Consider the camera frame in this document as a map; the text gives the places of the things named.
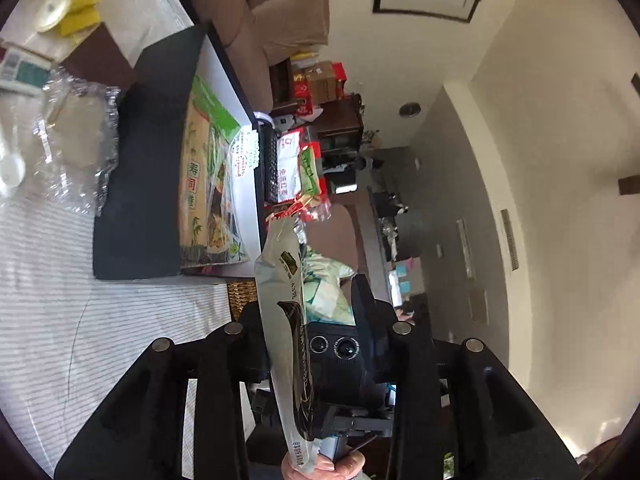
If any clear tape roll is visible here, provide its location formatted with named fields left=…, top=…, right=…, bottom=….
left=37, top=0, right=74, bottom=34

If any white red-print packet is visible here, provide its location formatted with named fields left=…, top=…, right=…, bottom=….
left=277, top=130, right=306, bottom=202

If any striped tablecloth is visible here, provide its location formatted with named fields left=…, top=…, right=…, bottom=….
left=0, top=0, right=261, bottom=476

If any green and red packet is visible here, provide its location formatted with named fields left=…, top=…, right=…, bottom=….
left=298, top=142, right=324, bottom=197

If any beige sofa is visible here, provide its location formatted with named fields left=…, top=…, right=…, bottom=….
left=170, top=0, right=331, bottom=113

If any green sushi mat packet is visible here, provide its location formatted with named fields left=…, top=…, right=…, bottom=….
left=177, top=75, right=251, bottom=268

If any black storage box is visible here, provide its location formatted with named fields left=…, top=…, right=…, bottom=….
left=92, top=22, right=266, bottom=281

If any brown armchair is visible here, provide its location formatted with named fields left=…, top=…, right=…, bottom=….
left=300, top=202, right=364, bottom=286

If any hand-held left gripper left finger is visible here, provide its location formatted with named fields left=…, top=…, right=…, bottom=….
left=54, top=305, right=273, bottom=480

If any red candy bag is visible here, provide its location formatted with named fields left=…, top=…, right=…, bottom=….
left=265, top=192, right=332, bottom=224

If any person's right hand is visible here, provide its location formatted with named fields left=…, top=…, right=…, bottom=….
left=280, top=452, right=367, bottom=480

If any black keyboard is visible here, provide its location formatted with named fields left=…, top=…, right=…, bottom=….
left=257, top=127, right=281, bottom=204

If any wicker basket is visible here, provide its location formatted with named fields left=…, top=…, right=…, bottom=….
left=227, top=281, right=259, bottom=322

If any floral cloth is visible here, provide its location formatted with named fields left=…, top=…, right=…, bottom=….
left=300, top=245, right=357, bottom=322

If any wall vent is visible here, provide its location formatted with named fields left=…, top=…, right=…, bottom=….
left=500, top=209, right=519, bottom=272

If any white and teal device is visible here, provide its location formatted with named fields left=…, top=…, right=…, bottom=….
left=0, top=47, right=52, bottom=97

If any brown wallet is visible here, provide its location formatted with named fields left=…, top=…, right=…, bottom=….
left=62, top=25, right=139, bottom=92

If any clear plastic bag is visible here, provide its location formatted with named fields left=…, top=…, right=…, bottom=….
left=30, top=67, right=122, bottom=217

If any dark wooden cabinet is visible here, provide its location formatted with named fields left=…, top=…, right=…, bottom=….
left=270, top=57, right=364, bottom=157

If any white plastic spoon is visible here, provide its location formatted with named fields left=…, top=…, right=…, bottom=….
left=0, top=110, right=28, bottom=199

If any cardboard box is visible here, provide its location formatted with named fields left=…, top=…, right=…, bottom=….
left=305, top=62, right=342, bottom=102

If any red box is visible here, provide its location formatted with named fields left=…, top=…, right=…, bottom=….
left=292, top=80, right=317, bottom=117

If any silver foil packet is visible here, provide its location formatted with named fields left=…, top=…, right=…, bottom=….
left=254, top=217, right=322, bottom=479

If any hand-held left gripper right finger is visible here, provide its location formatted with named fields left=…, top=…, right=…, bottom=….
left=350, top=274, right=584, bottom=480

